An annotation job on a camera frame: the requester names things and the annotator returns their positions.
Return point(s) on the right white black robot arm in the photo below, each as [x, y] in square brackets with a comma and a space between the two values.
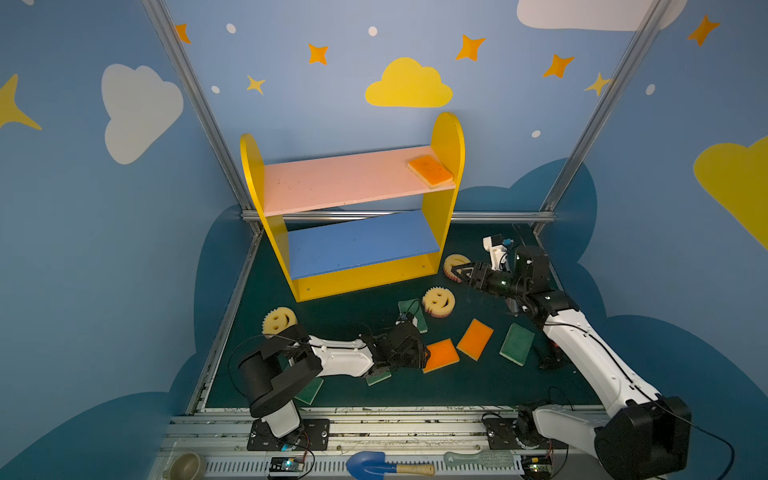
[639, 433]

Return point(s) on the green sponge right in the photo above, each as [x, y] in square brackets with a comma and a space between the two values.
[517, 344]

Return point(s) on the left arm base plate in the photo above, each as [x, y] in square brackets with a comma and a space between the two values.
[312, 433]

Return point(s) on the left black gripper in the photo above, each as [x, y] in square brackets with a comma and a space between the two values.
[411, 349]

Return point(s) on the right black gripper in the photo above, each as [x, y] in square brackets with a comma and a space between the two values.
[480, 279]

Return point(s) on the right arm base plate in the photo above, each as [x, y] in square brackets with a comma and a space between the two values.
[507, 433]

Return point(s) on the beige bowl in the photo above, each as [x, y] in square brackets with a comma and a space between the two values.
[187, 466]

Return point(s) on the orange sponge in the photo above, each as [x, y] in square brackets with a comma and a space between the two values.
[475, 339]
[430, 171]
[441, 354]

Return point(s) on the left circuit board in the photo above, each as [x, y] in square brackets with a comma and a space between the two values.
[286, 466]

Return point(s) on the green sponge centre front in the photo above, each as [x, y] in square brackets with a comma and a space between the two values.
[377, 377]

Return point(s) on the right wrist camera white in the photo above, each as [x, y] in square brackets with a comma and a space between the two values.
[497, 247]

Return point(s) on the yellow smiley sponge left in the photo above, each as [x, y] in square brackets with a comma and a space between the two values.
[278, 320]

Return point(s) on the right circuit board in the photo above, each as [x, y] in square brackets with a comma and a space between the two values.
[536, 468]

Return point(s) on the yellow shelf with pink and blue boards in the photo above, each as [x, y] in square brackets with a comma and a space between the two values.
[353, 255]

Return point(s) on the circuit board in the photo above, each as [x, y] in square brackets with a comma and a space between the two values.
[536, 468]
[286, 466]

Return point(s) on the yellow smiley sponge centre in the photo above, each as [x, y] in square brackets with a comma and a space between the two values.
[438, 302]

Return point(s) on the blue toy shovel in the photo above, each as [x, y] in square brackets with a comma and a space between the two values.
[369, 465]

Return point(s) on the yellow smiley sponge near shelf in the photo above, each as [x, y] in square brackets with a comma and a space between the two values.
[451, 261]

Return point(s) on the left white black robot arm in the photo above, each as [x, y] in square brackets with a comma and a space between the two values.
[286, 363]

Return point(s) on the green sponge left front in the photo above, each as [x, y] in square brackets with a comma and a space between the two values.
[308, 394]

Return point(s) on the green sponge centre upright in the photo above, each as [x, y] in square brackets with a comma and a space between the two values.
[412, 309]

